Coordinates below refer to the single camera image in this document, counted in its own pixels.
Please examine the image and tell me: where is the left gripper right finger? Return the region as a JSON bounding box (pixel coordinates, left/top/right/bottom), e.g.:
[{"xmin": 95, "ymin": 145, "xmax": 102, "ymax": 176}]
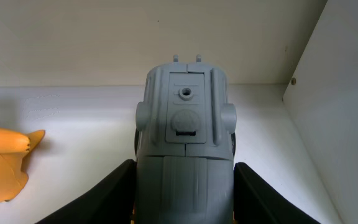
[{"xmin": 232, "ymin": 162, "xmax": 323, "ymax": 224}]

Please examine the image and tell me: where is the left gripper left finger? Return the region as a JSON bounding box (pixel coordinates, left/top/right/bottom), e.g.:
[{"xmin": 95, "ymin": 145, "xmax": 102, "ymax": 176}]
[{"xmin": 35, "ymin": 159, "xmax": 137, "ymax": 224}]

